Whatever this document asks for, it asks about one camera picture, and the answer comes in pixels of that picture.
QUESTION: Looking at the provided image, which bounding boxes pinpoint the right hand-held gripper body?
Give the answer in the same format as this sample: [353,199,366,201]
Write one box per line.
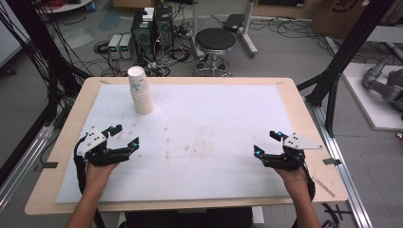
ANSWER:
[261,132,324,172]

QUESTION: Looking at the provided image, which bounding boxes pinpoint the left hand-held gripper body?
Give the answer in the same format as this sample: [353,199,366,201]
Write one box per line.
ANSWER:
[75,125,131,168]

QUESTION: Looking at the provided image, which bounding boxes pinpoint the stack of white paper cups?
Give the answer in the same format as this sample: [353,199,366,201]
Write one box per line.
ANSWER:
[130,85,156,116]

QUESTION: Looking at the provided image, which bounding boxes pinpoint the person's right hand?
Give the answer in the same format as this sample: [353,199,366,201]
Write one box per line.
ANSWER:
[273,165,311,200]

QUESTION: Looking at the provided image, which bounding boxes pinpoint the person's left hand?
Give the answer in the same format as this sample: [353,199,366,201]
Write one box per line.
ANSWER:
[84,161,120,195]

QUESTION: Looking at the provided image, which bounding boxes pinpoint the thin wooden stick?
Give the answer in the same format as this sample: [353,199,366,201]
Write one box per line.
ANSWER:
[311,176,336,199]

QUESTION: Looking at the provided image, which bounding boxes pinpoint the white foam mat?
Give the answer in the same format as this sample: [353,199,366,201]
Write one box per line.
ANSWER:
[55,83,317,204]

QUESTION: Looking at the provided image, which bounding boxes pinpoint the white table leg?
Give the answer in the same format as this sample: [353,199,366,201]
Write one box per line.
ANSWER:
[251,205,266,228]

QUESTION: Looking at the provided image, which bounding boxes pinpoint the grey bench power supply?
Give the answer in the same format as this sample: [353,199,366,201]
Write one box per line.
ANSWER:
[119,33,134,61]
[106,33,124,60]

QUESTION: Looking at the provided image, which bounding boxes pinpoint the person's dark clothing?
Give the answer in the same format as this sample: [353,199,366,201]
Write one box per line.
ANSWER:
[119,206,255,228]

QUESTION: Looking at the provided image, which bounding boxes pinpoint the black computer tower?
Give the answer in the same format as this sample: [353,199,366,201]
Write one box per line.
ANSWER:
[154,5,175,49]
[130,10,157,63]

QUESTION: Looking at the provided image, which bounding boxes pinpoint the white base board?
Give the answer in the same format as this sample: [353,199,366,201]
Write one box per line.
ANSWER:
[341,62,403,132]

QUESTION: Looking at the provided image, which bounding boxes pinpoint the white stand leg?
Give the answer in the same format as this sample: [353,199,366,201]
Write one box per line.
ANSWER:
[240,0,259,59]

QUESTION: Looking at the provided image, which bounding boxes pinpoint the black round stool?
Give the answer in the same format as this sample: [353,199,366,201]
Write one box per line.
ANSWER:
[193,27,238,78]

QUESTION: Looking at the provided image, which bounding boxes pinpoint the flat black device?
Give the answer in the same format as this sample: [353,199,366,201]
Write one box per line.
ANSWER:
[222,13,247,33]

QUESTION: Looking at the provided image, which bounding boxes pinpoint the small white box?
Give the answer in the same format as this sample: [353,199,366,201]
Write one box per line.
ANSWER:
[142,7,156,23]

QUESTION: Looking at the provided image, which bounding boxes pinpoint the white round table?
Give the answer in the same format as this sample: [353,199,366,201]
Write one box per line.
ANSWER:
[35,0,93,14]

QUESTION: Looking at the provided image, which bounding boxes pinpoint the brown cardboard box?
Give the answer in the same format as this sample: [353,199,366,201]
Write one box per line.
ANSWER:
[311,0,403,40]

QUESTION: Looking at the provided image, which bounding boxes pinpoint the white board panel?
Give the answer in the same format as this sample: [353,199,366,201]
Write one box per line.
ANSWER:
[0,0,24,68]

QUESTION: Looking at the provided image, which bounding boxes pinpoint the aluminium rail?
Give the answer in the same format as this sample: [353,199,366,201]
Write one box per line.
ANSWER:
[304,97,374,228]
[0,123,55,212]

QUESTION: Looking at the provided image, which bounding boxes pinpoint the tangle of floor cables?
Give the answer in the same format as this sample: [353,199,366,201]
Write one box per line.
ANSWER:
[92,6,203,78]

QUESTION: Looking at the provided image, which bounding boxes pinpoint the black metal frame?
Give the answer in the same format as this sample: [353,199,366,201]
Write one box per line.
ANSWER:
[297,0,397,138]
[0,0,84,188]

